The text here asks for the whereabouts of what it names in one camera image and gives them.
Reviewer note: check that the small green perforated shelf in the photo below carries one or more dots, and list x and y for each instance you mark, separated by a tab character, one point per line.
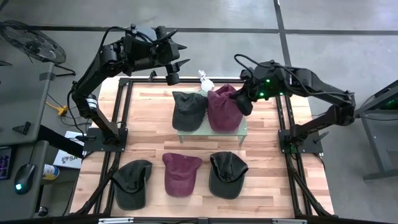
205	129

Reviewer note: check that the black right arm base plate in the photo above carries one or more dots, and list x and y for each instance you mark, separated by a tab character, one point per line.
314	146

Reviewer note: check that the white printed cardboard box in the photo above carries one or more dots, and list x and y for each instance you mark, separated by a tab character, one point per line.
66	160

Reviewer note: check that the black keyboard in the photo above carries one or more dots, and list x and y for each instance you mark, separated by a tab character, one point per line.
4	163

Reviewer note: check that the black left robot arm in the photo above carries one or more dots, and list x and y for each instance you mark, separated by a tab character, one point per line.
93	77

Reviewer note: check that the grey metal table frame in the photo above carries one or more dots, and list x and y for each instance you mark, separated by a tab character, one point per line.
373	146

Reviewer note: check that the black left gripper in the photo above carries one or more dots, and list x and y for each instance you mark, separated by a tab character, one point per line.
155	53

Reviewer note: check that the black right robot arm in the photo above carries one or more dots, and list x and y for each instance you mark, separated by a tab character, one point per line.
326	90

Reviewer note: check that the black floor fan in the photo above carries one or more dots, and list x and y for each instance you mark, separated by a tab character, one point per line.
34	43

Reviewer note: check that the black computer mouse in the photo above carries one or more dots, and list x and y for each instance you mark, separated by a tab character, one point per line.
24	177

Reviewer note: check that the silver metal bracket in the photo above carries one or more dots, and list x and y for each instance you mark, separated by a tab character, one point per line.
289	221
115	220

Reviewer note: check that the small black round knob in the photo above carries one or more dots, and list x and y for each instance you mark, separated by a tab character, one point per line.
42	211

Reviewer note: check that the grey desk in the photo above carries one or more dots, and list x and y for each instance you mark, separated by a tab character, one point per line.
21	99
9	202

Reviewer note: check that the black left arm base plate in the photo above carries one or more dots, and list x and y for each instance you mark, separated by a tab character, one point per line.
93	143

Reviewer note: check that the dark grey baseball cap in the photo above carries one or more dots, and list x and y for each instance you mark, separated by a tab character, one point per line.
188	112
228	177
130	186

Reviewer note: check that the black wedge stand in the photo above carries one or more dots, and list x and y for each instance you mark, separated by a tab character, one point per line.
22	128

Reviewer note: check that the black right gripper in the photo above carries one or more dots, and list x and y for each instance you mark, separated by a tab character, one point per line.
273	74

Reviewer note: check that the white and yellow can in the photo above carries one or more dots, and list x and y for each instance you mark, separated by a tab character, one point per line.
51	172

